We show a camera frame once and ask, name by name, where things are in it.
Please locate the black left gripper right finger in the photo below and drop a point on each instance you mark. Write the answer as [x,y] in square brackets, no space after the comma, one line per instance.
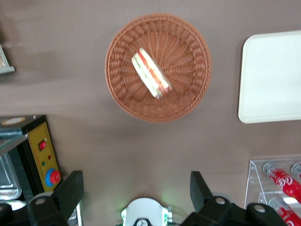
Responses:
[202,195]

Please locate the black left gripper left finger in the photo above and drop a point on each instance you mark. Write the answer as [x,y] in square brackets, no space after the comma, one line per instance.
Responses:
[68,188]

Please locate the triangle sandwich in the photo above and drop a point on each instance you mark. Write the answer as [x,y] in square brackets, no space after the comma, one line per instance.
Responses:
[150,73]

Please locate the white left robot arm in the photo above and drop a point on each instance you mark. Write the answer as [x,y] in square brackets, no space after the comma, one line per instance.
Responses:
[143,209]

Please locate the round brown wicker basket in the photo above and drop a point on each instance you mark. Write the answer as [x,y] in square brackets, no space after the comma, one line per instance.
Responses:
[188,70]

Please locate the grey snack display tray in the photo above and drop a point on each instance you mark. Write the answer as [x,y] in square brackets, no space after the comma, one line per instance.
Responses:
[5,69]

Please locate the beige plastic tray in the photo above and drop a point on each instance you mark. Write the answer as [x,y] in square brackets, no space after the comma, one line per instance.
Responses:
[270,77]

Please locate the red emergency stop button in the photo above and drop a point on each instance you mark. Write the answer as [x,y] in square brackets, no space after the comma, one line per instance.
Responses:
[54,177]

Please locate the black food warmer machine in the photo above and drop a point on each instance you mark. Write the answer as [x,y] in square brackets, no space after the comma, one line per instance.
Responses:
[40,146]

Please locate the clear acrylic bottle rack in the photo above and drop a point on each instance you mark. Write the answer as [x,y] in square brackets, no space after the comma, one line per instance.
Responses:
[255,179]

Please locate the steel warmer pan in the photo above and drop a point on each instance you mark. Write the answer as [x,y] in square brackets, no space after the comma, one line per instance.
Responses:
[7,179]

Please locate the glass warmer cover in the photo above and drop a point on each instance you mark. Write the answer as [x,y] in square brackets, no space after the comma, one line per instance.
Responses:
[11,141]

